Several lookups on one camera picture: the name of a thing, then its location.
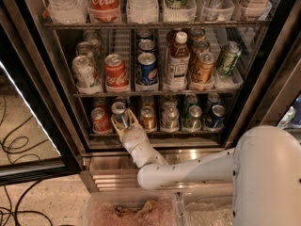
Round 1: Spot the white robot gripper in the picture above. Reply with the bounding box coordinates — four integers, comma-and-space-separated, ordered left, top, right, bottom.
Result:
111, 108, 168, 169

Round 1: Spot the red bull can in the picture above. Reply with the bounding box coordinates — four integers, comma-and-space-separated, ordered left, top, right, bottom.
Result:
114, 96, 130, 108
111, 102, 129, 128

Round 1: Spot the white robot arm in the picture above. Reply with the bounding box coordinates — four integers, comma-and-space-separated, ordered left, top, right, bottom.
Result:
111, 109, 301, 226

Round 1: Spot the front red can bottom shelf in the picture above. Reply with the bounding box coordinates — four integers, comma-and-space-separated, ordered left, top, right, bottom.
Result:
91, 107, 111, 134

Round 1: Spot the red can shelf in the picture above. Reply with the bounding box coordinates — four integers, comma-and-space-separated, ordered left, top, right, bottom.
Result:
91, 107, 111, 134
92, 97, 107, 111

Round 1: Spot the front orange can bottom shelf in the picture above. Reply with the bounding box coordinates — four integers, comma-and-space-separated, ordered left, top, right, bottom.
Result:
140, 106, 157, 132

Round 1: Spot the orange can shelf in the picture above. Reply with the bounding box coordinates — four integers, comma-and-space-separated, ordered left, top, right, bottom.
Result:
140, 106, 157, 132
141, 95, 155, 107
191, 52, 216, 84
188, 28, 206, 44
189, 40, 211, 66

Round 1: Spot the rear orange can bottom shelf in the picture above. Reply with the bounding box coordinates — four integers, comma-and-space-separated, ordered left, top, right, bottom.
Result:
141, 95, 155, 107

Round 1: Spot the rear red can bottom shelf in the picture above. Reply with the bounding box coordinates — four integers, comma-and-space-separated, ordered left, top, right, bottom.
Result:
92, 97, 107, 111

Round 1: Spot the front white can bottom shelf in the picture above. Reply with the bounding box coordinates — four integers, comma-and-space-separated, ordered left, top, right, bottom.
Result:
161, 105, 180, 133

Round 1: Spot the white can shelf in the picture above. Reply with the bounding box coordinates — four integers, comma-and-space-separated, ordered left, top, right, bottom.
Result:
163, 95, 178, 107
76, 41, 96, 60
72, 56, 99, 89
83, 30, 103, 56
161, 105, 180, 133

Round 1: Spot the coca cola can middle shelf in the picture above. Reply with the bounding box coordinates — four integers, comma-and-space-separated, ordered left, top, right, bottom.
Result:
104, 54, 129, 88

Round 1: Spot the rear white can bottom shelf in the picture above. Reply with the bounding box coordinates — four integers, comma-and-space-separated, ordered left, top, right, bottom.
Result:
163, 95, 178, 107

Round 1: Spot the front pepsi can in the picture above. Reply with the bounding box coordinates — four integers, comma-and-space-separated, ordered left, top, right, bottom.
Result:
137, 53, 158, 86

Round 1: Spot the pepsi can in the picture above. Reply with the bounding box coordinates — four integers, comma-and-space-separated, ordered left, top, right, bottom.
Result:
137, 40, 157, 55
135, 30, 153, 42
137, 53, 158, 86

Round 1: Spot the steel fridge base grille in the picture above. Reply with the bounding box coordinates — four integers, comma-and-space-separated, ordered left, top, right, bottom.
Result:
81, 149, 234, 192

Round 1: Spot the front white can middle shelf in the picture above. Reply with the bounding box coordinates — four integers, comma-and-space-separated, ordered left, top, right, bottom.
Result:
72, 56, 99, 89

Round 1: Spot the front green can bottom shelf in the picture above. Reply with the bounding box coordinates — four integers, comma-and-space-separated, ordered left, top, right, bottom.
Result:
183, 105, 202, 132

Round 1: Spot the green can shelf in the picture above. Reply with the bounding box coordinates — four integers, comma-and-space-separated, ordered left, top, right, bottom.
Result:
216, 41, 241, 78
182, 94, 198, 113
183, 105, 202, 132

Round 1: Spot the rear green can bottom shelf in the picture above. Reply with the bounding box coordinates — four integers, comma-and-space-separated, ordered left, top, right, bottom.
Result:
182, 94, 198, 113

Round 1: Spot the middle pepsi can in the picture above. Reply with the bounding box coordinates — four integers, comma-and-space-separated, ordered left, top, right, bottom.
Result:
137, 40, 157, 55

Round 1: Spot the open glass fridge door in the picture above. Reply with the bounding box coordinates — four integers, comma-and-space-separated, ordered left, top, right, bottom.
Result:
0, 0, 83, 186

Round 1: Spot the rear pepsi can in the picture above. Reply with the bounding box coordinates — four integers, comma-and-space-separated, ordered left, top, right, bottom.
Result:
135, 30, 153, 42

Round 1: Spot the rear white can middle shelf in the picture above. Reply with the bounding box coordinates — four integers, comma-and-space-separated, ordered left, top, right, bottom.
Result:
83, 30, 103, 56

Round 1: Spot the rear blue can bottom shelf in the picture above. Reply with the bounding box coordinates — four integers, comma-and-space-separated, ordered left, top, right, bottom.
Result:
205, 93, 221, 111

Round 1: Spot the blue can shelf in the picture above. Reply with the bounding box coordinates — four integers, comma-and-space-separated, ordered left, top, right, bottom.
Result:
205, 105, 226, 129
205, 93, 221, 111

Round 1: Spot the front orange can middle shelf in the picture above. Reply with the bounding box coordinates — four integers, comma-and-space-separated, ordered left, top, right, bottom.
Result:
191, 52, 216, 84

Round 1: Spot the front blue can bottom shelf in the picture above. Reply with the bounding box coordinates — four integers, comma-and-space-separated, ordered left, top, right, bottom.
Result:
205, 105, 226, 129

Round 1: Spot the rear orange can middle shelf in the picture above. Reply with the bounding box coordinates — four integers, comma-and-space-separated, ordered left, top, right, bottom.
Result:
188, 28, 206, 44

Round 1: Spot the green can middle shelf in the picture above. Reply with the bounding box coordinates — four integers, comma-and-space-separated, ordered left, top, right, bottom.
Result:
216, 41, 241, 78

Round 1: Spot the right closed fridge door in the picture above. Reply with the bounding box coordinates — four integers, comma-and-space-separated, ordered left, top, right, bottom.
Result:
227, 32, 301, 147

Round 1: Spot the tea bottle white cap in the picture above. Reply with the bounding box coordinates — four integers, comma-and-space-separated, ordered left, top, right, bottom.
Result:
166, 31, 190, 86

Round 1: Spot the left clear plastic bin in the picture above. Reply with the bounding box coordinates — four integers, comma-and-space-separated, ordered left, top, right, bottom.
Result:
81, 190, 182, 226

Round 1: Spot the clear plastic bin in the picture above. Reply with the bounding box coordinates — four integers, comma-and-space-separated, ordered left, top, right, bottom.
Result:
180, 185, 233, 226
81, 190, 182, 226

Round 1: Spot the right clear plastic bin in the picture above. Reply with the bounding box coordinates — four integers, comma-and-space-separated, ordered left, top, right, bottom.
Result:
180, 185, 233, 226

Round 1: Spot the centre clear water bottle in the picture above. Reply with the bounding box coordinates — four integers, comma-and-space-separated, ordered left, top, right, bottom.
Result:
126, 0, 159, 24

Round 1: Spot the clear water bottle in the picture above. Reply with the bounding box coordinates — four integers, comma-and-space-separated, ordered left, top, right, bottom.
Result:
47, 0, 87, 24
126, 0, 159, 24

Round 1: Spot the left clear water bottle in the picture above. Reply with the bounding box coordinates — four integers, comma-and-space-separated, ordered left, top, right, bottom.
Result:
47, 0, 87, 24

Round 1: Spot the middle wire shelf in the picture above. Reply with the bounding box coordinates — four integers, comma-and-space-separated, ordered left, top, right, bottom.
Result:
73, 89, 239, 98

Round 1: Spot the wire shelf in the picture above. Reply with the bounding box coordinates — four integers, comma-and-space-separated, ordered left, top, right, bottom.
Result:
45, 20, 272, 30
73, 89, 239, 98

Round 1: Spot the top wire shelf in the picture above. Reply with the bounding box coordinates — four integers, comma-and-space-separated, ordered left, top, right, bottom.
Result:
45, 20, 272, 30

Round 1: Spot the black floor cable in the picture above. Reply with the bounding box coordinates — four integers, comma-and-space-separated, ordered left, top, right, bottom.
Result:
0, 179, 55, 226

